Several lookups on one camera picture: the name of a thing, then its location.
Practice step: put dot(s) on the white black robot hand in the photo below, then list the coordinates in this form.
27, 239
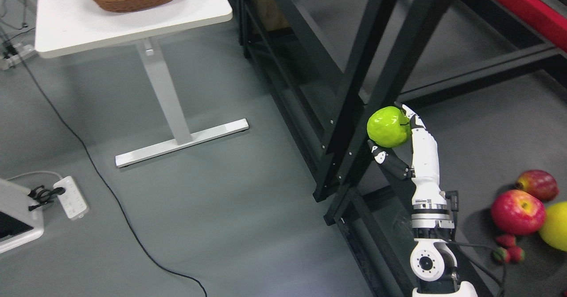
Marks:
424, 169

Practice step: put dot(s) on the green apple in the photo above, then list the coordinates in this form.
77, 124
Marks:
389, 127

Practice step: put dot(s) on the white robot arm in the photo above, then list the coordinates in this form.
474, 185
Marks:
432, 261

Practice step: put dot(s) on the white robot base unit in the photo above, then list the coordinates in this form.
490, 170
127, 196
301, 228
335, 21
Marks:
18, 224

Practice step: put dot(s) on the large red apple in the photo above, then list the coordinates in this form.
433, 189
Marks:
518, 213

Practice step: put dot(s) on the small red apple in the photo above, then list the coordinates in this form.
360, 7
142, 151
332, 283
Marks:
539, 184

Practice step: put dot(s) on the strawberry cluster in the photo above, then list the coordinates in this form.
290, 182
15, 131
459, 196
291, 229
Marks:
508, 250

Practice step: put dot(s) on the yellow fruit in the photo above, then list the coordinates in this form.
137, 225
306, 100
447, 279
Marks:
554, 230

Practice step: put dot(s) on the red metal beam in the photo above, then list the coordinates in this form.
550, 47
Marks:
540, 16

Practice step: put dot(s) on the white power strip near base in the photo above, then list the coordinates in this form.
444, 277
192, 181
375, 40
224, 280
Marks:
72, 199

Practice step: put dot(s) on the white power strip far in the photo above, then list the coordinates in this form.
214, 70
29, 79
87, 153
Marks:
10, 57

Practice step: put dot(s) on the black metal shelf frame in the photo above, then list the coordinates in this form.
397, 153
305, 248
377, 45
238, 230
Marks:
490, 88

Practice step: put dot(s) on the white pedestal table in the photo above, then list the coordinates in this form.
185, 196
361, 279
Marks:
71, 26

